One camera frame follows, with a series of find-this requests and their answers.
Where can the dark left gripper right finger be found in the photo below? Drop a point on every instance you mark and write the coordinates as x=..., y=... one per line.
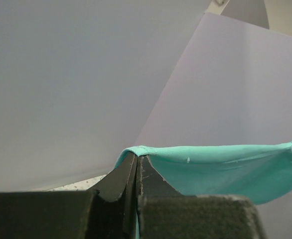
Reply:
x=156, y=202

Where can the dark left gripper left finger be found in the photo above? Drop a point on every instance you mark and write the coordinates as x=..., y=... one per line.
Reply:
x=113, y=209

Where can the teal t shirt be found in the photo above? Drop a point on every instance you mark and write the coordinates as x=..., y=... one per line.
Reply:
x=260, y=172

